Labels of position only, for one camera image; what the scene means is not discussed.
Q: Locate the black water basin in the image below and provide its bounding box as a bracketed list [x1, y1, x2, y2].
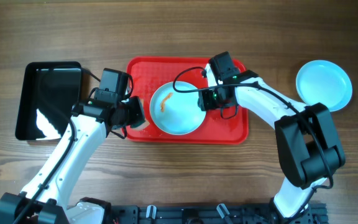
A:
[15, 62, 83, 141]

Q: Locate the light blue plate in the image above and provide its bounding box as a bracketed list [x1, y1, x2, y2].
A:
[295, 60, 353, 112]
[149, 81, 206, 136]

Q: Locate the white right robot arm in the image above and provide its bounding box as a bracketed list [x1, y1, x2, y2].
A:
[199, 52, 346, 223]

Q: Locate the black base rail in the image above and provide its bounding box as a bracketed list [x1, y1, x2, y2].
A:
[52, 203, 329, 224]

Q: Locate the orange sponge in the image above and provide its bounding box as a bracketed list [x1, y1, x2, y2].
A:
[132, 99, 150, 131]

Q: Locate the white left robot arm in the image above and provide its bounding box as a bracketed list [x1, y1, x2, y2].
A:
[0, 68, 145, 223]

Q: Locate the red plastic tray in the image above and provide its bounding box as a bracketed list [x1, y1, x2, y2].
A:
[127, 56, 249, 144]

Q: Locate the light blue plate back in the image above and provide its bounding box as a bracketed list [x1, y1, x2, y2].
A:
[295, 60, 353, 112]

